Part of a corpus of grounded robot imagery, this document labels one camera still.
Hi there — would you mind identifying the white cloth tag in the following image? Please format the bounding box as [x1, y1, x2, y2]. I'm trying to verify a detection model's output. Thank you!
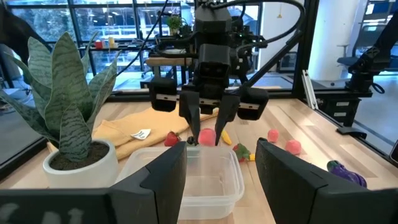
[130, 128, 152, 141]

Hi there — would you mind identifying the pink toy raspberry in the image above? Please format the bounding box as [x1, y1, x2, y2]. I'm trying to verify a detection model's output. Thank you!
[198, 128, 217, 147]
[284, 139, 302, 156]
[267, 129, 280, 144]

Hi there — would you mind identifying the purple toy eggplant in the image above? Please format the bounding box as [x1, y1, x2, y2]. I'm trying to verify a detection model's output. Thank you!
[326, 160, 368, 189]

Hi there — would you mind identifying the small background potted plant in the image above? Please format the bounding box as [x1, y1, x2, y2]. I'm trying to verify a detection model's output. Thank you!
[166, 14, 184, 35]

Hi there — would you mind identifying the red toy strawberry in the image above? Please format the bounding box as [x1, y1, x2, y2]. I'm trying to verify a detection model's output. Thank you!
[164, 131, 182, 147]

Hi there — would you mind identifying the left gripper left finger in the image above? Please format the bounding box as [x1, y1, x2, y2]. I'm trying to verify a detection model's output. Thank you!
[107, 141, 188, 224]

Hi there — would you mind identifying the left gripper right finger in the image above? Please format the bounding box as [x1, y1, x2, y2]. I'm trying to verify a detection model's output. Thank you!
[254, 138, 331, 224]

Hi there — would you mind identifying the leafy toy strawberry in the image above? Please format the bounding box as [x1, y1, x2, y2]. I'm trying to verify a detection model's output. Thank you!
[232, 142, 251, 163]

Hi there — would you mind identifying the white plant pot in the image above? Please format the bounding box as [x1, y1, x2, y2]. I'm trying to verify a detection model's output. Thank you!
[42, 138, 119, 189]

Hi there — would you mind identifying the yellow toy banana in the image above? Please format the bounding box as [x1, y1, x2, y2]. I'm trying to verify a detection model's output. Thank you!
[220, 129, 233, 146]

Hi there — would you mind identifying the green snake plant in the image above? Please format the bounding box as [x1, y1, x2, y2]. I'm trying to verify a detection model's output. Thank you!
[0, 30, 122, 162]

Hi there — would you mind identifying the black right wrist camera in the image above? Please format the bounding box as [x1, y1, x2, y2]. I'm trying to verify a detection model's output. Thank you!
[197, 43, 233, 91]

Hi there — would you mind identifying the yellow folded cloth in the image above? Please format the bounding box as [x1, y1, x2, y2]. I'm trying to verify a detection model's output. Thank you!
[46, 105, 220, 161]

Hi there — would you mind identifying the grey metal bar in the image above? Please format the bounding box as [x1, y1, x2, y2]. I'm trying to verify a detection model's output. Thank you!
[300, 68, 320, 110]

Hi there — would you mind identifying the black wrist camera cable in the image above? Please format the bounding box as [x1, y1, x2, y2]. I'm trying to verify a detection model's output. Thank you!
[208, 0, 307, 47]

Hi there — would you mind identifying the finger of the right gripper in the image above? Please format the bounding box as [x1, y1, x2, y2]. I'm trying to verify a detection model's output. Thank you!
[178, 91, 202, 146]
[213, 94, 241, 147]

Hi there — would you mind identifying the clear plastic tupperware container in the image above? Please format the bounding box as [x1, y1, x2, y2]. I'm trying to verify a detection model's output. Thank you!
[115, 146, 246, 221]

